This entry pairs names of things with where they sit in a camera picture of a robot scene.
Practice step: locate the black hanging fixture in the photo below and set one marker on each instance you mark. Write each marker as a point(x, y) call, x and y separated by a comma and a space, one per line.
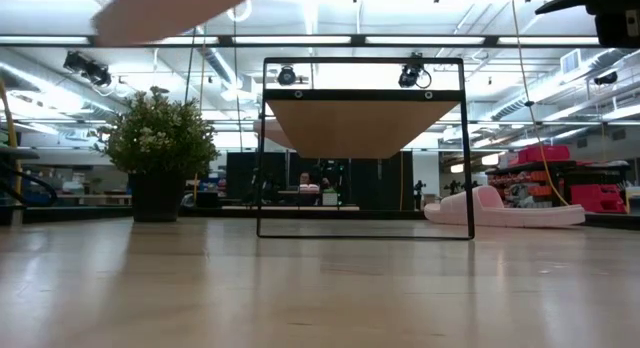
point(87, 68)
point(286, 76)
point(409, 77)

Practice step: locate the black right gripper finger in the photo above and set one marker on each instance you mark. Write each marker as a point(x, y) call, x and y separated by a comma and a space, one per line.
point(570, 3)

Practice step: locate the red storage bin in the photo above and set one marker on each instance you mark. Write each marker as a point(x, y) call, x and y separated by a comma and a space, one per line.
point(545, 154)
point(597, 198)

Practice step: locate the green plant in black pot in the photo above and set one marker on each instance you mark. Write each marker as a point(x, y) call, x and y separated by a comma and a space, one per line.
point(155, 138)

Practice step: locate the wooden shelf with black frame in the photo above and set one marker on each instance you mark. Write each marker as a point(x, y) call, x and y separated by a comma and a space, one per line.
point(360, 128)

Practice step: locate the black storage rack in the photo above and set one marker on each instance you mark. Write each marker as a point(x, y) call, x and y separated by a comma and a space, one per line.
point(530, 166)

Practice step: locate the person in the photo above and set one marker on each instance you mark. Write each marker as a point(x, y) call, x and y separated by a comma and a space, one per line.
point(305, 179)

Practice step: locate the white container with green top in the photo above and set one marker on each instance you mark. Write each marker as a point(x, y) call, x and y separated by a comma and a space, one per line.
point(330, 198)

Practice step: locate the black partition panels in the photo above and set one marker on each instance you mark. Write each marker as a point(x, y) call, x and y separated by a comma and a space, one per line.
point(370, 183)

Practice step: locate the black aluminium rig frame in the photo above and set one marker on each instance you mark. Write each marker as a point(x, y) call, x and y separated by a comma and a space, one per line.
point(357, 40)

